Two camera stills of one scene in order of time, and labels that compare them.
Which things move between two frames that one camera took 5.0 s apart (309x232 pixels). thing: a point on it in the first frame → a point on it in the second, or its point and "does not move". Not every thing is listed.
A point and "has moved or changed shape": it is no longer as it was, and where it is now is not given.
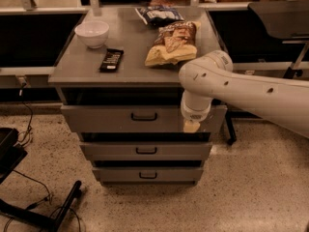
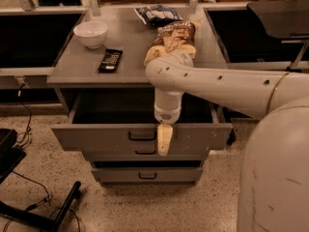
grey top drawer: (137, 119) has moved or changed shape
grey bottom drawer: (147, 176) does not move
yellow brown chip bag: (174, 43) does not move
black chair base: (11, 154) does not move
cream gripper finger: (191, 126) → (164, 138)
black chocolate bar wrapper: (111, 60) does not move
